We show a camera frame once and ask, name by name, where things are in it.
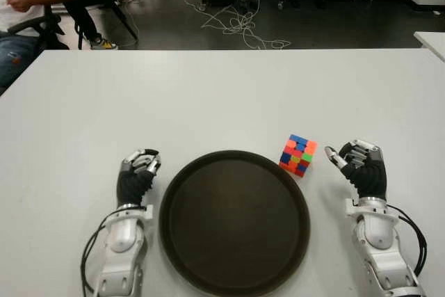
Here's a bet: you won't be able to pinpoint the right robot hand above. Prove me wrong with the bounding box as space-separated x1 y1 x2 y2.
324 139 389 202

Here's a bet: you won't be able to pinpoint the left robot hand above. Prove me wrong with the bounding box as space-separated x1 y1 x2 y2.
116 149 163 207

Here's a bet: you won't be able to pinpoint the multicoloured Rubik's cube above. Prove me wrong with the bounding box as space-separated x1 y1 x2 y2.
278 134 318 179

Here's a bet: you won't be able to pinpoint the dark brown round plate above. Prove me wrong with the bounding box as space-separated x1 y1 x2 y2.
159 150 311 297

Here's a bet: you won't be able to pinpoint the white side table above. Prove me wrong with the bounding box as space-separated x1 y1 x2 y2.
413 31 445 61

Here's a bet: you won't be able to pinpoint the black office chair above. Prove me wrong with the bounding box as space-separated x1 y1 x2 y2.
6 0 70 51

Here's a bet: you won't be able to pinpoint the person in black trousers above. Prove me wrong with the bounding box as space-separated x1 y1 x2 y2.
51 0 140 50

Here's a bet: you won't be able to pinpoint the right arm black cables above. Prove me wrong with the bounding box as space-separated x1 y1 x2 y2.
385 202 428 277

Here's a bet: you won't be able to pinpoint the arm black cables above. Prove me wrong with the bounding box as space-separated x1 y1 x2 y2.
80 206 115 293
385 202 428 277

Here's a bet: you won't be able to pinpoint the left arm black cables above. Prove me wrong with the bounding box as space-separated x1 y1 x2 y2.
80 206 115 293

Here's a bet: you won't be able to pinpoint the white tangled floor cable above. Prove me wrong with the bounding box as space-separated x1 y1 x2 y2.
183 0 292 50

